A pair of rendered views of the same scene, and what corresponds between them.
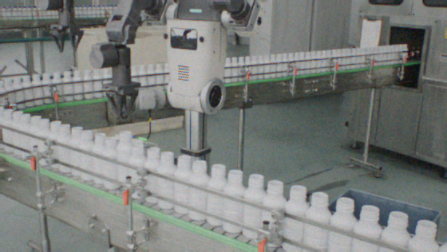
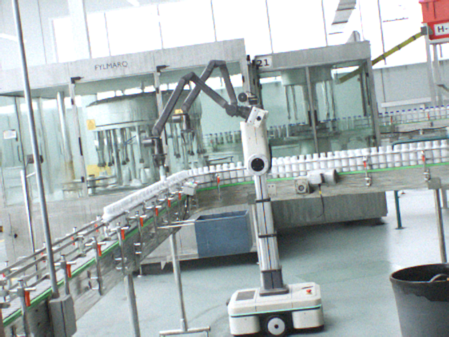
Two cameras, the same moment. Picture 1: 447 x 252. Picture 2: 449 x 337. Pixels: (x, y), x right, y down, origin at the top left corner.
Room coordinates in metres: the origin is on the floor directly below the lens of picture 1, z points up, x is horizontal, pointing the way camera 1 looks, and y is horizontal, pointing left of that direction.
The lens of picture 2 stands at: (-1.22, -4.88, 1.49)
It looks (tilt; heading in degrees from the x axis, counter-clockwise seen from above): 3 degrees down; 58
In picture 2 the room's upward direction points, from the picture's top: 7 degrees counter-clockwise
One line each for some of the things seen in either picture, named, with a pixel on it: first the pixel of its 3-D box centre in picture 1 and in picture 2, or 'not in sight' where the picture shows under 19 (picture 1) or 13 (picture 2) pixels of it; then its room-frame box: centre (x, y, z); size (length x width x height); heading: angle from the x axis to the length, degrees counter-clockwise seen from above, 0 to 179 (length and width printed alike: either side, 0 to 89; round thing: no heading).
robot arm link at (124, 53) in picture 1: (120, 57); (157, 142); (1.46, 0.24, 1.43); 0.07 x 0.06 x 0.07; 143
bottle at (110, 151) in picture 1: (112, 163); not in sight; (1.50, 0.29, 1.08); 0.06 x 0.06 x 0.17
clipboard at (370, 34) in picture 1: (369, 34); not in sight; (4.94, -1.63, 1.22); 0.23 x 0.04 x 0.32; 34
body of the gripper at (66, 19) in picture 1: (66, 19); (187, 126); (1.85, 0.50, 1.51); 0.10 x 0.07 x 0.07; 143
